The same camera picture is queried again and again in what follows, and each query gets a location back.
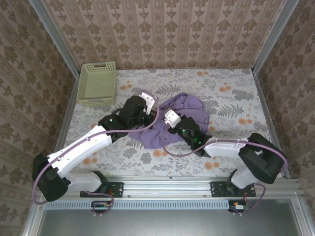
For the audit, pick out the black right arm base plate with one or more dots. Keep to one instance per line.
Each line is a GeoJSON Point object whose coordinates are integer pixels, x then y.
{"type": "Point", "coordinates": [216, 189]}

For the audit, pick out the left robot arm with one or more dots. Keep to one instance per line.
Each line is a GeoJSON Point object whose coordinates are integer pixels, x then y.
{"type": "Point", "coordinates": [81, 150]}

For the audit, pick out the grey metal panel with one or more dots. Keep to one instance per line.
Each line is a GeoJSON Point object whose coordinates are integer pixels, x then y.
{"type": "Point", "coordinates": [167, 223]}

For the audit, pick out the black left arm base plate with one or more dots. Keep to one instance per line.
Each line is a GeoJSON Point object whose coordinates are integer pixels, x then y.
{"type": "Point", "coordinates": [115, 189]}

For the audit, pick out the floral tablecloth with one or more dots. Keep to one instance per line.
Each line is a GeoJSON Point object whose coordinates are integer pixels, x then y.
{"type": "Point", "coordinates": [172, 81]}

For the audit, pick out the aluminium mounting rail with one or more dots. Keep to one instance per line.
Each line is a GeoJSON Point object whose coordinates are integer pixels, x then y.
{"type": "Point", "coordinates": [167, 186]}

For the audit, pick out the aluminium side rail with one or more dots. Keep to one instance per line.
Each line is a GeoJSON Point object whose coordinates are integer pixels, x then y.
{"type": "Point", "coordinates": [70, 105]}
{"type": "Point", "coordinates": [267, 110]}

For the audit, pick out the aluminium frame post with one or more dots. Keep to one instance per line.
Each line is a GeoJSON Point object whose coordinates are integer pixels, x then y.
{"type": "Point", "coordinates": [273, 37]}
{"type": "Point", "coordinates": [56, 39]}

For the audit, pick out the small electronics board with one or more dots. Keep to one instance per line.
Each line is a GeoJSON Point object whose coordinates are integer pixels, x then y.
{"type": "Point", "coordinates": [101, 206]}
{"type": "Point", "coordinates": [238, 206]}

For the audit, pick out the purple t-shirt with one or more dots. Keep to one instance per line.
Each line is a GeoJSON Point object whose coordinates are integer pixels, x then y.
{"type": "Point", "coordinates": [192, 110]}

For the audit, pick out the green plastic basket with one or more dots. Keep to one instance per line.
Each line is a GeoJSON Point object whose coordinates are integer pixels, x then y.
{"type": "Point", "coordinates": [96, 83]}

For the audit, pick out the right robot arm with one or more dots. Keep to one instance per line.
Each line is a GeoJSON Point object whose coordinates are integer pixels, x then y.
{"type": "Point", "coordinates": [226, 148]}

